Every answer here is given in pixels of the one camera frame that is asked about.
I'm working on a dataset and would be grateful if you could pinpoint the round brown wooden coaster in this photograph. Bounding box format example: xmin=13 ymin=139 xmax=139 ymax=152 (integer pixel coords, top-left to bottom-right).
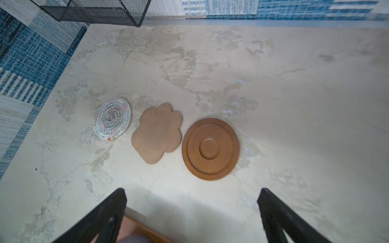
xmin=182 ymin=118 xmax=240 ymax=181

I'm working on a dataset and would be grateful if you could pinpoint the black wire shelf rack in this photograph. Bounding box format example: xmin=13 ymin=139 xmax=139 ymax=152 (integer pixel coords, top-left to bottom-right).
xmin=40 ymin=0 xmax=151 ymax=27

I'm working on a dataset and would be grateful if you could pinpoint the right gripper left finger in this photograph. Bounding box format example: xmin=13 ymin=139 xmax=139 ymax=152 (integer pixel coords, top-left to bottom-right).
xmin=54 ymin=188 xmax=127 ymax=243

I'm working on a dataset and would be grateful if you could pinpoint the orange brown serving tray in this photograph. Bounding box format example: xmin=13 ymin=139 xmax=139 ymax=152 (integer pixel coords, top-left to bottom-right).
xmin=116 ymin=215 xmax=173 ymax=243

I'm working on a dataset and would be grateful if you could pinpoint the paw shaped cork coaster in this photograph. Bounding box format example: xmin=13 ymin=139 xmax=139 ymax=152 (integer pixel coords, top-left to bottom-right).
xmin=131 ymin=103 xmax=183 ymax=165

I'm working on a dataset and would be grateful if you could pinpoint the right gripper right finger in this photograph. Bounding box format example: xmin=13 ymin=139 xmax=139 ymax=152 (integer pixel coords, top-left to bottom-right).
xmin=257 ymin=188 xmax=329 ymax=243

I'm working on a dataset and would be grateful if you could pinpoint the multicolour woven round coaster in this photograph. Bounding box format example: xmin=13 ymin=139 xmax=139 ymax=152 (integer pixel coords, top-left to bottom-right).
xmin=94 ymin=98 xmax=132 ymax=141

